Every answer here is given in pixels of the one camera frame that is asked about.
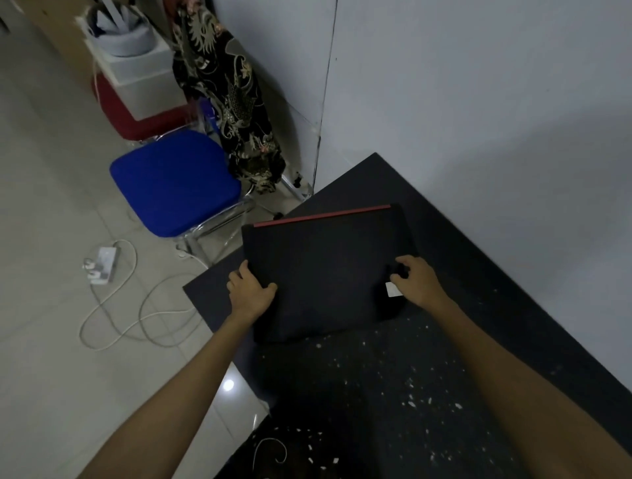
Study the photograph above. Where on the person's left hand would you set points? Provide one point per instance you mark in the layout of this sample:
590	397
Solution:
249	296

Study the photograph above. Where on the person's right hand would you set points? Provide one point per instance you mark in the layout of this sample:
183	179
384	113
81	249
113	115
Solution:
422	286

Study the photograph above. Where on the person's right thumb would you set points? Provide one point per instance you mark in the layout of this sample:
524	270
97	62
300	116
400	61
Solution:
398	281

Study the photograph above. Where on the person's left thumb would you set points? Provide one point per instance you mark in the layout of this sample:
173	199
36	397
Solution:
269	288

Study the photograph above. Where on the black laptop with red edge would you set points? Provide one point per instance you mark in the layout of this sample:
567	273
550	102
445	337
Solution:
326	276

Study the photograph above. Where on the person's left forearm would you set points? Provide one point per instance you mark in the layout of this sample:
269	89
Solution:
170	399

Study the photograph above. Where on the person's right forearm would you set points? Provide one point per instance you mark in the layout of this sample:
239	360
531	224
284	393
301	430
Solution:
523	390

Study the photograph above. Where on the scattered white crumbs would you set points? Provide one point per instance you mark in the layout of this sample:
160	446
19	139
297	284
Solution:
410	395

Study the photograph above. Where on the blue padded chrome chair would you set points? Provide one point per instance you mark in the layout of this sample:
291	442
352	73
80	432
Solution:
173	180

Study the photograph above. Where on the white power strip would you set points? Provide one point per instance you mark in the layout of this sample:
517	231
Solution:
106	264

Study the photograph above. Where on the white plug adapter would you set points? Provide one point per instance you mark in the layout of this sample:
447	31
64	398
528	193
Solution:
90	266

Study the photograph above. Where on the black dragon print garment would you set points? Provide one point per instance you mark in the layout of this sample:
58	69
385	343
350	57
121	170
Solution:
232	89

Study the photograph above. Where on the red storage box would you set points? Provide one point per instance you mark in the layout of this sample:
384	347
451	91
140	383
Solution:
123	118

